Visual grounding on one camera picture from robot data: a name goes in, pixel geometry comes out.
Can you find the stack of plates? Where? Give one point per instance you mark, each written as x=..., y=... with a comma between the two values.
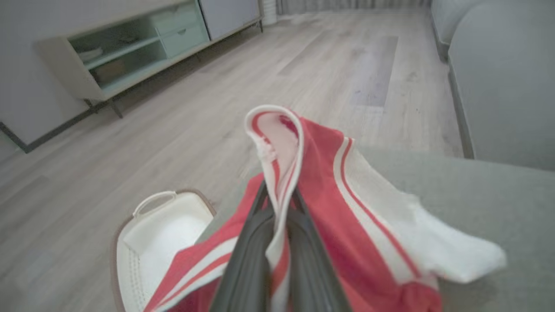
x=90, y=54

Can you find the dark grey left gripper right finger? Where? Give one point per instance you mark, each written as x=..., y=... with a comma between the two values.
x=310, y=273

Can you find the grey pleated curtain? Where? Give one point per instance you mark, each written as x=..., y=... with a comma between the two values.
x=321, y=5
x=394, y=3

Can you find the brown storage box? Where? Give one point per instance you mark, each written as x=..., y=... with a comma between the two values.
x=110, y=71

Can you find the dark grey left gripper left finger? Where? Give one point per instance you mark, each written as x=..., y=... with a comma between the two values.
x=249, y=268

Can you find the white laundry basket brown rim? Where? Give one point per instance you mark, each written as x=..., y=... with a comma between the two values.
x=164, y=242

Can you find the beige and mint TV cabinet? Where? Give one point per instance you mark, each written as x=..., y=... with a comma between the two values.
x=186, y=37

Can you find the red white basketball jersey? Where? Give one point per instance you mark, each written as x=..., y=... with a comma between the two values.
x=325, y=173

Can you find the yellow and grey sofa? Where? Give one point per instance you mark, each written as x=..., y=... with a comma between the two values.
x=503, y=73

